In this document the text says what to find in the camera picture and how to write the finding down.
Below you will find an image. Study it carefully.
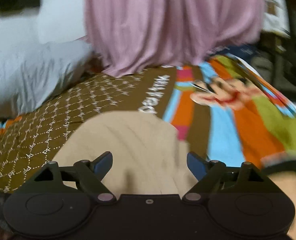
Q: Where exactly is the dark blue cloth under curtain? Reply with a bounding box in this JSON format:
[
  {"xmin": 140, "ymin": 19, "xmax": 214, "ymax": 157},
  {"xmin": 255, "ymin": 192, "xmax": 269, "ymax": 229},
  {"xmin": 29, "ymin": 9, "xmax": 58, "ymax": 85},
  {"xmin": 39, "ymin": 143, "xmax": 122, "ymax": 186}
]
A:
[{"xmin": 206, "ymin": 44, "xmax": 257, "ymax": 62}]

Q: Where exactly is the brown patterned colourful bedspread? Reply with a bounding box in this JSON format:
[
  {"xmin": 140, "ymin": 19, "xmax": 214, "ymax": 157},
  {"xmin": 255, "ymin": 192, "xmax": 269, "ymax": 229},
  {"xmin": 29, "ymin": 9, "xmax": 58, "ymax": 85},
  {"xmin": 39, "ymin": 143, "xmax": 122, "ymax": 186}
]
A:
[{"xmin": 0, "ymin": 55, "xmax": 296, "ymax": 193}]

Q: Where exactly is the beige large garment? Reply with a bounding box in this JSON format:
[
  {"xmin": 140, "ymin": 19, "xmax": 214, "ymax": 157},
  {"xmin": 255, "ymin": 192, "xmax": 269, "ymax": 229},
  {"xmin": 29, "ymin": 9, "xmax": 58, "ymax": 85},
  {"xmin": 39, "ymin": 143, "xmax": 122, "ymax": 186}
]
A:
[{"xmin": 54, "ymin": 111, "xmax": 197, "ymax": 197}]

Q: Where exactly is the pink satin curtain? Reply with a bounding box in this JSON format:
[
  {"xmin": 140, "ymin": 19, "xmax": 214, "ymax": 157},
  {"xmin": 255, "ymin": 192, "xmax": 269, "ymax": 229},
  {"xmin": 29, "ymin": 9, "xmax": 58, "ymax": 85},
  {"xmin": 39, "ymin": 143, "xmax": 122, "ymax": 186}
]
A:
[{"xmin": 85, "ymin": 0, "xmax": 264, "ymax": 77}]

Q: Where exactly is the white desk with items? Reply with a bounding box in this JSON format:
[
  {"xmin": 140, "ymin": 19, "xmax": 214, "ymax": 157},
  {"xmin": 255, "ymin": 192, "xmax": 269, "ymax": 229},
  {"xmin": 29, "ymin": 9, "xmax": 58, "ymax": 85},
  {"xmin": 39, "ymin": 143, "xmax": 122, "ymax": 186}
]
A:
[{"xmin": 262, "ymin": 0, "xmax": 290, "ymax": 37}]

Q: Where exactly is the light blue pillow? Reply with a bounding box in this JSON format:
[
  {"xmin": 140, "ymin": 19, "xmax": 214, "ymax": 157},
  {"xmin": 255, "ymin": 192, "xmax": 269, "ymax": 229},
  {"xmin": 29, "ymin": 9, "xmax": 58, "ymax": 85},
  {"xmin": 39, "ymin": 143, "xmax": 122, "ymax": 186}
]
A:
[{"xmin": 0, "ymin": 40, "xmax": 95, "ymax": 119}]

